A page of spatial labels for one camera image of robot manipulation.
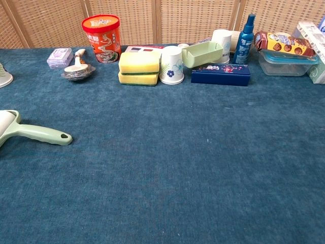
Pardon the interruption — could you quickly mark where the green lint roller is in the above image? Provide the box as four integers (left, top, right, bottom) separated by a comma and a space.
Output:
0, 109, 73, 148

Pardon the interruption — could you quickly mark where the blue table cloth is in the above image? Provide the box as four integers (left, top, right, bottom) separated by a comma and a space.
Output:
0, 45, 325, 244

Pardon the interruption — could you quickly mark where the yellow green sponge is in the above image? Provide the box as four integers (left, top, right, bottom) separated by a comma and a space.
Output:
118, 71, 160, 86
118, 52, 160, 75

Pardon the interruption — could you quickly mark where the paper cup with blue flower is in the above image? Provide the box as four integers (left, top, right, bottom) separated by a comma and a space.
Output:
159, 45, 185, 85

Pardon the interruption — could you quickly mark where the dark blue rectangular box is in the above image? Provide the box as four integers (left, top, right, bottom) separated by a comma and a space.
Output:
190, 63, 251, 87

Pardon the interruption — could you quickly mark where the flat white red box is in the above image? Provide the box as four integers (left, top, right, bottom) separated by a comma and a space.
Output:
121, 45, 166, 55

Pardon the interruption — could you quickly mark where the light green plastic tray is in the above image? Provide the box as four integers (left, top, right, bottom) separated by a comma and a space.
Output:
181, 41, 224, 69

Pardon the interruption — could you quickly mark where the white paper cup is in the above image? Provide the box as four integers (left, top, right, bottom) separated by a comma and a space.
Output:
211, 29, 232, 64

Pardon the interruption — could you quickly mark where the red instant noodle cup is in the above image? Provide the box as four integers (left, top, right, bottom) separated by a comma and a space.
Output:
81, 14, 122, 64

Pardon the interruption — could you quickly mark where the woven rattan folding screen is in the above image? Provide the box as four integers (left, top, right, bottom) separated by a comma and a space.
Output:
0, 0, 325, 49

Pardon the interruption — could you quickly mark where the blue spray bottle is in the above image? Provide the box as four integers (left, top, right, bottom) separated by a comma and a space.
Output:
232, 14, 256, 65

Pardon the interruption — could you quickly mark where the purple plastic soap box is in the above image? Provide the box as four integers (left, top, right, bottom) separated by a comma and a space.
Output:
46, 47, 74, 70

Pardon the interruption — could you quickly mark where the clear container with blue lid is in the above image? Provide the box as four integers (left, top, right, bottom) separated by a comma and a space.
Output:
258, 49, 319, 77

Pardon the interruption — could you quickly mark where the brown cookie box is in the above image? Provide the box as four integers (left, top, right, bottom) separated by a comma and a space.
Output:
254, 30, 317, 57

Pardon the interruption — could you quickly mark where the white patterned tissue pack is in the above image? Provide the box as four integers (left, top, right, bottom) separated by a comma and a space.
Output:
291, 20, 325, 85

